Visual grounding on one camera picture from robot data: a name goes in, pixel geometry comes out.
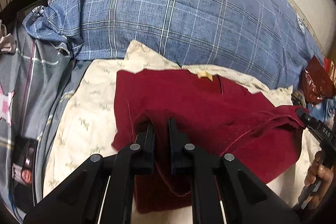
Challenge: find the dark red knit garment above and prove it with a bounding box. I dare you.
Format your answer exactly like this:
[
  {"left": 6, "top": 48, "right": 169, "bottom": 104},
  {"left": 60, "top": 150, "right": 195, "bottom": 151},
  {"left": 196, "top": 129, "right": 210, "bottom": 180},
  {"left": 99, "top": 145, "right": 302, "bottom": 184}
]
[{"left": 112, "top": 70, "right": 303, "bottom": 214}]

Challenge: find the person's right hand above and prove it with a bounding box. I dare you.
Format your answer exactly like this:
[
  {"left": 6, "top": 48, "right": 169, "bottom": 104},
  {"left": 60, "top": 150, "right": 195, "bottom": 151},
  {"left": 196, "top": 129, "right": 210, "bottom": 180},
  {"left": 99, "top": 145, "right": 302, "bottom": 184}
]
[{"left": 294, "top": 150, "right": 336, "bottom": 212}]

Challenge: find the red plastic snack bag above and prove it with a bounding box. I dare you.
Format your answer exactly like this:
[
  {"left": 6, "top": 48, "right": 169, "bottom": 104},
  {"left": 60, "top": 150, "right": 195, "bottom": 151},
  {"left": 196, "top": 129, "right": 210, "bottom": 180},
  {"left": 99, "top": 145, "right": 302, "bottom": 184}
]
[{"left": 299, "top": 56, "right": 335, "bottom": 105}]

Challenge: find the cream leaf-print pillow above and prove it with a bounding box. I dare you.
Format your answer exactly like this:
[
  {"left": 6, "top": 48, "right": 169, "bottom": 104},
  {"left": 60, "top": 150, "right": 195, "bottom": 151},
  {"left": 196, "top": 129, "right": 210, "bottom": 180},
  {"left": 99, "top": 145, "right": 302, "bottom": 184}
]
[{"left": 42, "top": 40, "right": 320, "bottom": 223}]

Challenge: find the dark photo booklet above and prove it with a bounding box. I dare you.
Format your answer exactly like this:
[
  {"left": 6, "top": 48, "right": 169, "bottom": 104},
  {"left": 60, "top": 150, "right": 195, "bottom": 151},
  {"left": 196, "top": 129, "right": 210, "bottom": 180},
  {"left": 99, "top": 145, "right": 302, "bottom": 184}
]
[{"left": 10, "top": 136, "right": 36, "bottom": 213}]

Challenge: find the grey plaid bed sheet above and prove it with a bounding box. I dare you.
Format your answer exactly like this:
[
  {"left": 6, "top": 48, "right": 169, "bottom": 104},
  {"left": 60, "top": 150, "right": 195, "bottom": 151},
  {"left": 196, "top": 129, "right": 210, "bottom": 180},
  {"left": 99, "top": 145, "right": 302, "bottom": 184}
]
[{"left": 1, "top": 27, "right": 89, "bottom": 223}]

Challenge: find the blue plaid pillow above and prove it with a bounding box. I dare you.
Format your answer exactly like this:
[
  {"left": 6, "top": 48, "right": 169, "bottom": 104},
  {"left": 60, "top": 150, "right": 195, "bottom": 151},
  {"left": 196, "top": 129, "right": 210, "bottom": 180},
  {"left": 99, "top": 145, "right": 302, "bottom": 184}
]
[{"left": 23, "top": 0, "right": 323, "bottom": 89}]

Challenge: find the beige crumpled cloth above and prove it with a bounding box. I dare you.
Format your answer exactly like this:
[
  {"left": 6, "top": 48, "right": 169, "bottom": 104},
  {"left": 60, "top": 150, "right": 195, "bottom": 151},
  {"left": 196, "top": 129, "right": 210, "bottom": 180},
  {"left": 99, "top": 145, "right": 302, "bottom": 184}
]
[{"left": 0, "top": 20, "right": 16, "bottom": 54}]

